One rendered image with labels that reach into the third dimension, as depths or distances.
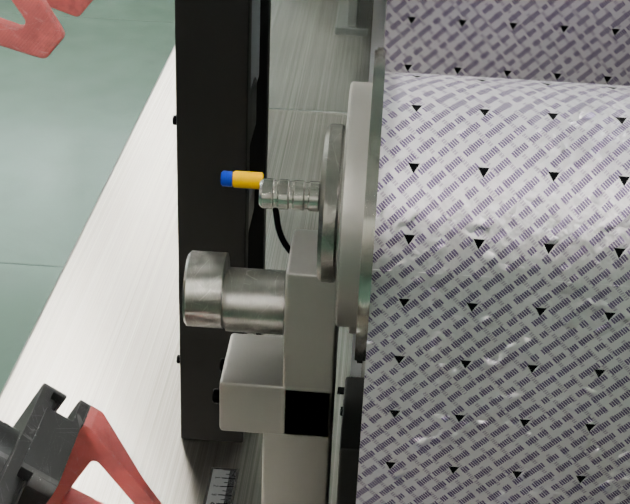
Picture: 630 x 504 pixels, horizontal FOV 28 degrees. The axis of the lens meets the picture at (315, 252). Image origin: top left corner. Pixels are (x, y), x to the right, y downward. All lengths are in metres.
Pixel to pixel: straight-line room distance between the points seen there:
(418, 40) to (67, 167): 2.93
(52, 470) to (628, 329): 0.27
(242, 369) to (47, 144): 3.14
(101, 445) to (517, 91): 0.27
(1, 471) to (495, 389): 0.23
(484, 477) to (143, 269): 0.71
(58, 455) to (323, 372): 0.14
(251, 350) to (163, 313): 0.49
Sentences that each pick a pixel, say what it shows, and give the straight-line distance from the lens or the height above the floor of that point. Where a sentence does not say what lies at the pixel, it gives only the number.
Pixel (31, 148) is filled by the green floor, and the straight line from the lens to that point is 3.77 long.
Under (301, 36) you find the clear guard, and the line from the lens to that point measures 1.59.
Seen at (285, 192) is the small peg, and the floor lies 1.27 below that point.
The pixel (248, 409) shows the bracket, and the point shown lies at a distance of 0.67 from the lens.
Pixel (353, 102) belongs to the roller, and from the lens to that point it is 0.56.
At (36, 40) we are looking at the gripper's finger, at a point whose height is 1.34.
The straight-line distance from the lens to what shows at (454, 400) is 0.57.
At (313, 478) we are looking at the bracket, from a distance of 0.70.
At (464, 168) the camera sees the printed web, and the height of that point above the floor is 1.29.
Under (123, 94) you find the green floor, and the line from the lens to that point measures 4.15.
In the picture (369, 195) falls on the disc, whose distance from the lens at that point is 0.52.
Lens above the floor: 1.51
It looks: 28 degrees down
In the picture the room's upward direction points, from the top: 3 degrees clockwise
